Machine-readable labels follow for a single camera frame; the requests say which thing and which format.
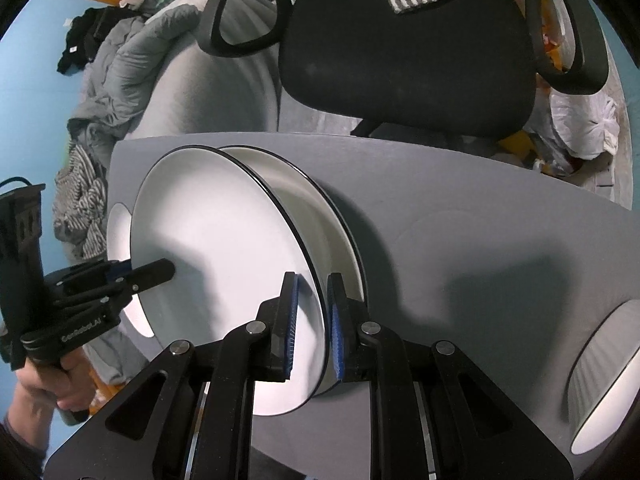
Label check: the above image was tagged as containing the white plate with black rim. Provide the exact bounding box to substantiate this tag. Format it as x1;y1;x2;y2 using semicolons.
130;147;334;417
106;202;157;339

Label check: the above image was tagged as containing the grey striped cloth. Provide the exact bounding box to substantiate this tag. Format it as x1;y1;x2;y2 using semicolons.
53;144;109;247

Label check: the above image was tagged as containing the person's left hand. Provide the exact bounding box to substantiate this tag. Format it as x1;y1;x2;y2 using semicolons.
15;346;95;427

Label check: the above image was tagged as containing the white ribbed bowl black rim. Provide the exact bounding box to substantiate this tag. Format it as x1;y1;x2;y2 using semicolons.
567;299;640;456

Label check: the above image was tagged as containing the orange plastic toy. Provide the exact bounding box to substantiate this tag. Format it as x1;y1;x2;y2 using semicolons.
540;20;571;68

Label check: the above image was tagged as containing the grey quilted comforter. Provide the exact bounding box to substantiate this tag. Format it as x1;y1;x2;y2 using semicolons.
66;4;202;142

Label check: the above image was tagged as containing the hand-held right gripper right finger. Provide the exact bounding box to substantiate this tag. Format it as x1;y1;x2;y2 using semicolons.
327;273;574;480

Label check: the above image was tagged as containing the bed with grey sheet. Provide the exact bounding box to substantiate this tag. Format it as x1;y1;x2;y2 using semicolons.
122;0;287;142

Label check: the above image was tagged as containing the black office chair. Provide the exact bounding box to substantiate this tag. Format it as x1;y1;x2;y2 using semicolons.
200;0;609;141

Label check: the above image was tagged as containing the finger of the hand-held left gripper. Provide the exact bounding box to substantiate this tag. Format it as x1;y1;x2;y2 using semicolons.
107;258;176;295

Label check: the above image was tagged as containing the black clothing pile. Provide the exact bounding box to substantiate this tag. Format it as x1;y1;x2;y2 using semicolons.
56;7;147;74

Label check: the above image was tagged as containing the person's left forearm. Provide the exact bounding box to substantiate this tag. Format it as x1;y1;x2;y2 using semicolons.
0;382;57;480

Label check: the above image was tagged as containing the stack of white plates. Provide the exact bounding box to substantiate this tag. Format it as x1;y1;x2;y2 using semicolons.
219;145;369;397

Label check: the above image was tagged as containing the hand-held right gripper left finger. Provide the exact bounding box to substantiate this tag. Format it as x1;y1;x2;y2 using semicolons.
45;272;300;480

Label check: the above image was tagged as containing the white plastic bag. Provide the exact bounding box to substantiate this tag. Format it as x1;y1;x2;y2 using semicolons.
549;91;621;162

